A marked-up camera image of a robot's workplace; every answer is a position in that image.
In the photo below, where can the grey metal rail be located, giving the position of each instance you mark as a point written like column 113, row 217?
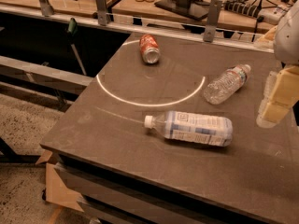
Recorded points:
column 128, row 28

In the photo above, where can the grey metal bracket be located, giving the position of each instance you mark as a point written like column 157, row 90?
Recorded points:
column 212, row 20
column 102, row 12
column 46, row 8

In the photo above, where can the white labelled plastic bottle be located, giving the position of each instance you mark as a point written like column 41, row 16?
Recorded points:
column 190, row 127

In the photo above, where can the grey metal bracket middle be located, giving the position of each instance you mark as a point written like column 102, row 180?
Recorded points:
column 102, row 12

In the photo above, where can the black monitor stand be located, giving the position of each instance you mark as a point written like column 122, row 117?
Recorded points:
column 185, row 8

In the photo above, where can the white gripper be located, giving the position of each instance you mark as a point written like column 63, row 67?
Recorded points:
column 288, row 37

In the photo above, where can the red coke can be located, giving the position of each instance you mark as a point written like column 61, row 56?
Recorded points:
column 149, row 49

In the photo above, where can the grey metal bracket left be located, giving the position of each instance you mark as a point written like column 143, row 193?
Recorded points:
column 46, row 8

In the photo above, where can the clear plastic water bottle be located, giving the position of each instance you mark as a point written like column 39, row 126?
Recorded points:
column 224, row 86

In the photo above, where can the black power strip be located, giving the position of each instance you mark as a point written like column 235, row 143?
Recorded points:
column 252, row 11

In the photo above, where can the grey metal bracket right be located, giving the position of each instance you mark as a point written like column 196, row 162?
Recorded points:
column 212, row 20

